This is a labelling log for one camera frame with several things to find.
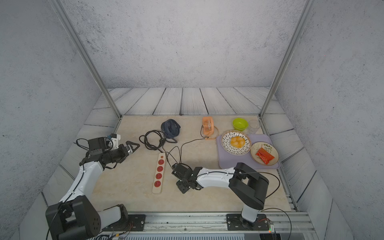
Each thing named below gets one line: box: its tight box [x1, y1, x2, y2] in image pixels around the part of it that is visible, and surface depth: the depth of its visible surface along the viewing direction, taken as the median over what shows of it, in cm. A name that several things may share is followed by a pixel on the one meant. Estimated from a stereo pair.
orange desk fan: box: [203, 116, 216, 140], surface depth 104 cm
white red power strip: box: [152, 153, 166, 193], surface depth 88 cm
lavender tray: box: [216, 134, 281, 170], surface depth 98 cm
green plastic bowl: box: [233, 117, 249, 132], surface depth 113 cm
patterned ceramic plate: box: [221, 130, 252, 156], surface depth 103 cm
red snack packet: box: [256, 147, 275, 165], surface depth 96 cm
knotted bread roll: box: [230, 136, 246, 148], surface depth 102 cm
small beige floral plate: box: [250, 141, 280, 166], surface depth 98 cm
